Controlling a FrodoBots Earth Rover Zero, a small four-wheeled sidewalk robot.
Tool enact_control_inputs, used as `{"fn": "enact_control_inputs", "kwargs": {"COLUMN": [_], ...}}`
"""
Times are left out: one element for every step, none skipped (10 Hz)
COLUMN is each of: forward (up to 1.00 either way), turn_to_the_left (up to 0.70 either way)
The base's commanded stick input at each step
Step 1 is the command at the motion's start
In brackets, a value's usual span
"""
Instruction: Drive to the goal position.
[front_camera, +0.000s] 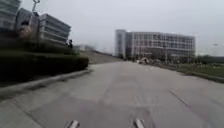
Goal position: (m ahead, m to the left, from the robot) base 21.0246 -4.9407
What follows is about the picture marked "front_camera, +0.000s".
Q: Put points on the wide grey stone steps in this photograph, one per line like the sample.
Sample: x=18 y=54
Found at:
x=100 y=57

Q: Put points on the grey concrete slab pavement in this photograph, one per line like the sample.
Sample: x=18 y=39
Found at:
x=126 y=93

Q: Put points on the large pale multistorey building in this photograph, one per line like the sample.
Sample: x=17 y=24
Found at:
x=156 y=45

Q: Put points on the robot's own part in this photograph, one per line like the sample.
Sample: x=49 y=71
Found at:
x=139 y=123
x=74 y=124

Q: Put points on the grey layered building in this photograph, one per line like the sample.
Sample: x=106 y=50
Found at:
x=53 y=30

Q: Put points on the grey stone kerb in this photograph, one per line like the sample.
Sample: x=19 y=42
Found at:
x=40 y=81

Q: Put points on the dark green hedge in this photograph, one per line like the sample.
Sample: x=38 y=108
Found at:
x=33 y=65

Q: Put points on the grass strip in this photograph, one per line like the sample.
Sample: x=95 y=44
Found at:
x=206 y=70

